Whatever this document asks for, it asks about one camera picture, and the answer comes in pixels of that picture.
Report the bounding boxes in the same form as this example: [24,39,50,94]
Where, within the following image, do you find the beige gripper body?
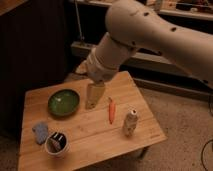
[86,82,105,109]

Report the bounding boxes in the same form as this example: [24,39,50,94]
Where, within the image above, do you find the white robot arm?
[86,0,213,89]

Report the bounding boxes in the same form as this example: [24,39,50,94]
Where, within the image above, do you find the orange carrot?
[108,97,116,124]

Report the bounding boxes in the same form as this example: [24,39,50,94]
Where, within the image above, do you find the green round plate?
[48,89,80,117]

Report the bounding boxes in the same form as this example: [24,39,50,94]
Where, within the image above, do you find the small patterned bottle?
[123,110,138,137]

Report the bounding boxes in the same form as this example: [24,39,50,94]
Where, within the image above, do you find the wooden low table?
[18,71,166,171]

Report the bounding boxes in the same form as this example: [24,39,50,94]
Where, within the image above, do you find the white cup with contents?
[44,132,69,157]

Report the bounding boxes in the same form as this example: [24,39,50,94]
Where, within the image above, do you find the blue sponge cloth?
[32,122,49,145]

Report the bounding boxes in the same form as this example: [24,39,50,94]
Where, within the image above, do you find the metal vertical pole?
[74,0,84,44]

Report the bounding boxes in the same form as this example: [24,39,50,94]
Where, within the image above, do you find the cluttered upper shelf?
[69,0,213,21]

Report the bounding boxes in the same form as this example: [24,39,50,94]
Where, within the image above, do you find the black cable on floor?
[200,138,213,171]

